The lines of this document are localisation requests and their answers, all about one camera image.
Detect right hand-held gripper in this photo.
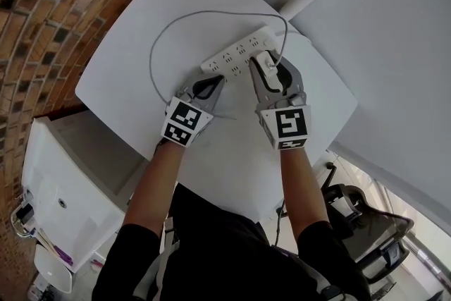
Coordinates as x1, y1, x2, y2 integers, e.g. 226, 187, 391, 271
248, 54, 313, 152

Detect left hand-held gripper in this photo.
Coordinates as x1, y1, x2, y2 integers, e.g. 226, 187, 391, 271
161, 75, 226, 149

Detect white charger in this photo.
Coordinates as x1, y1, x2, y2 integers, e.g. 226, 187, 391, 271
254, 49, 280, 77

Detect white power strip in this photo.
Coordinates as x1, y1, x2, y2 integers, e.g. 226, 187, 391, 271
200, 25, 281, 81

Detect person's left forearm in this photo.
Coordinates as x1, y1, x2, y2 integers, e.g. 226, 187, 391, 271
122, 141, 185, 240

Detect person's right forearm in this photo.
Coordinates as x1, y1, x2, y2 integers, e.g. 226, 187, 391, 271
280, 147, 333, 240

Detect person's black shirt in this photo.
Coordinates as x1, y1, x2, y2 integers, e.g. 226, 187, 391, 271
91, 182, 371, 301

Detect white cabinet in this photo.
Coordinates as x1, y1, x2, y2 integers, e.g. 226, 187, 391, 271
20, 108, 151, 274

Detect black office chair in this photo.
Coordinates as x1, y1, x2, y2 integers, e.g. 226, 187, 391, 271
322, 161, 416, 295

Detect small black box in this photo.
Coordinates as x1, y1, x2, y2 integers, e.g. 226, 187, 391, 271
16, 204, 35, 225

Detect purple pen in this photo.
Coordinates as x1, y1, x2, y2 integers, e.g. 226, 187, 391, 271
52, 245, 74, 267

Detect white flat device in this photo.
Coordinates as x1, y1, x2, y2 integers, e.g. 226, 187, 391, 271
33, 243, 74, 294

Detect white power strip cord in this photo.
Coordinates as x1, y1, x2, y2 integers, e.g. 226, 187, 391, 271
274, 29, 313, 44

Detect grey charger cable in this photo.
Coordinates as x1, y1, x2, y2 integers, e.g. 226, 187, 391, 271
149, 10, 289, 120

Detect black hanging cable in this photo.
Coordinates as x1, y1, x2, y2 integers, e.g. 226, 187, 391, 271
273, 199, 287, 247

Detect grey harness strap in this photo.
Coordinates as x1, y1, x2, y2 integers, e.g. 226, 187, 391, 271
132, 216, 177, 301

